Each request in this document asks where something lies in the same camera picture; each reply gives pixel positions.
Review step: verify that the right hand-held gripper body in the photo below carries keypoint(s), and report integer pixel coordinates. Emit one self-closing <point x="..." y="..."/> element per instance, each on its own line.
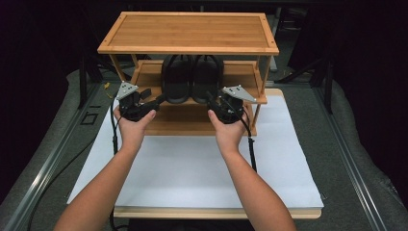
<point x="229" y="107"/>

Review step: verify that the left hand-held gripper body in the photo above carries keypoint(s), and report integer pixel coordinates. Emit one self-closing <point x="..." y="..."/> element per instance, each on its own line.
<point x="131" y="102"/>

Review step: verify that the black slipper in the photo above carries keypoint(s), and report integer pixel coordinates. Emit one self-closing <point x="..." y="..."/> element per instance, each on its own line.
<point x="176" y="82"/>
<point x="205" y="82"/>

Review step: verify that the wooden shoe rack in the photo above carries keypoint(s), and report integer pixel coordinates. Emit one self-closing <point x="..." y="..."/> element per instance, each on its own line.
<point x="192" y="32"/>

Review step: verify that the person's right hand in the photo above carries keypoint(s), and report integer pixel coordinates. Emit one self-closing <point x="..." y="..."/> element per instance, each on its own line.
<point x="227" y="134"/>

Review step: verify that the person's left hand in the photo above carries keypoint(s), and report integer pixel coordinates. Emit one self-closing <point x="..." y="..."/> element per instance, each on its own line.
<point x="131" y="131"/>

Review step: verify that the small yellow scrap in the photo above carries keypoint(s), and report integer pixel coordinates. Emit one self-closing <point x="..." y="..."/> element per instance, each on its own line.
<point x="107" y="85"/>

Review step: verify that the black metal stand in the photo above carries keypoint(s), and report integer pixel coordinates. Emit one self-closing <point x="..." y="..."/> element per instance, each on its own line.
<point x="327" y="89"/>
<point x="83" y="83"/>

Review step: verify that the white paper sheet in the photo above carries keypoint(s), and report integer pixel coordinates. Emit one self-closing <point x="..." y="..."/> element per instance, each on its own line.
<point x="192" y="173"/>

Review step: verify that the wooden table board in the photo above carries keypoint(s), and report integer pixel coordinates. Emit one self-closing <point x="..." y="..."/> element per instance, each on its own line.
<point x="208" y="213"/>

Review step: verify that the metal floor rail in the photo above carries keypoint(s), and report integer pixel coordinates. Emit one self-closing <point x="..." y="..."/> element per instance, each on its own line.
<point x="349" y="160"/>
<point x="38" y="179"/>

